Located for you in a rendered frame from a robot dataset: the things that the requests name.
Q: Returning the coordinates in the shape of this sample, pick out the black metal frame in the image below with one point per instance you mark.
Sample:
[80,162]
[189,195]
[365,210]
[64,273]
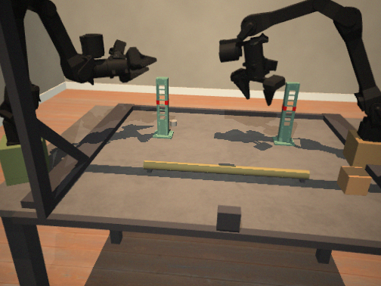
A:
[29,128]

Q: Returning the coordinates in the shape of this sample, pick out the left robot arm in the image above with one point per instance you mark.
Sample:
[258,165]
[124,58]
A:
[79,68]

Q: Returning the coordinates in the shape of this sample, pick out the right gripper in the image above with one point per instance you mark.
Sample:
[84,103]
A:
[255,70]

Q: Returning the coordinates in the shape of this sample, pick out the long yellow rod with olive band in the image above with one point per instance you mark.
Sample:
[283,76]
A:
[240,170]

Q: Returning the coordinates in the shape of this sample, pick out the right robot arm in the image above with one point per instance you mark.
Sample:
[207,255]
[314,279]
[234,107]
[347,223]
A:
[348,22]

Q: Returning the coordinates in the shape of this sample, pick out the brown cardboard box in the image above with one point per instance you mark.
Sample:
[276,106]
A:
[353,180]

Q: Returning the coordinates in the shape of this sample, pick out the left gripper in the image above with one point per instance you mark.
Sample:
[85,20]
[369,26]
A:
[117,67]

